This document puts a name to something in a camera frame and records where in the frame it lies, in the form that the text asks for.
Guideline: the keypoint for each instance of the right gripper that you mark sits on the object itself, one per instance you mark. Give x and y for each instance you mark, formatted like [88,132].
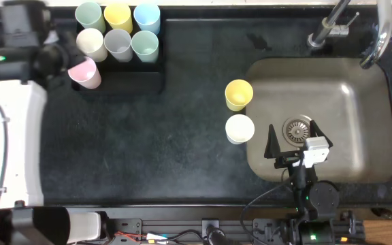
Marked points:
[288,160]

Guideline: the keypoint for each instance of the white cup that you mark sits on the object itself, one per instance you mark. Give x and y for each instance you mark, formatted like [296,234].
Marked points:
[239,128]
[90,42]

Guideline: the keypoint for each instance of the yellow cup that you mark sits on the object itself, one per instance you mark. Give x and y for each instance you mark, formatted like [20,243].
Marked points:
[117,16]
[238,93]

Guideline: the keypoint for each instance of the pink cup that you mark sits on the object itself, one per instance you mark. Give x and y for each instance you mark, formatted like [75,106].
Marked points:
[86,74]

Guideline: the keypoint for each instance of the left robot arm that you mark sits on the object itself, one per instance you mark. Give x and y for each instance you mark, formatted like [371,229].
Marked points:
[15,136]

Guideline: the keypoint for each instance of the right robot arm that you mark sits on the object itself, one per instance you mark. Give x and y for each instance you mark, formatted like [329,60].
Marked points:
[323,195]

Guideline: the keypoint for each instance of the steel sink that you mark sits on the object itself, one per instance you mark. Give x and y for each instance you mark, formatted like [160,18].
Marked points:
[345,102]

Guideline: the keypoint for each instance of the steel tap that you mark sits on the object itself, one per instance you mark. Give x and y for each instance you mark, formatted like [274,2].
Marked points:
[322,30]

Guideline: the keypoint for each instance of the black tray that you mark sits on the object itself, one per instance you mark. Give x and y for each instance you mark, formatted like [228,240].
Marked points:
[131,80]

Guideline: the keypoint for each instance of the green cup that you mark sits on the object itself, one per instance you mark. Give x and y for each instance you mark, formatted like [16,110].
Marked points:
[145,45]
[90,15]

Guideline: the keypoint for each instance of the blue cup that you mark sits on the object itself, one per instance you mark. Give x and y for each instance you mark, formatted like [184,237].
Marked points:
[147,17]

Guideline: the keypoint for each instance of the grey cup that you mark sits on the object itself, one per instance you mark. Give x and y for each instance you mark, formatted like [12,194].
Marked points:
[117,42]

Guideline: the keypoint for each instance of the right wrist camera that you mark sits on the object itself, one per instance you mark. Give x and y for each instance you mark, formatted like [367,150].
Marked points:
[315,151]

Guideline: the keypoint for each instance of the mounting rail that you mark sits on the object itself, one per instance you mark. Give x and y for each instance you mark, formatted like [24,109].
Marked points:
[175,226]

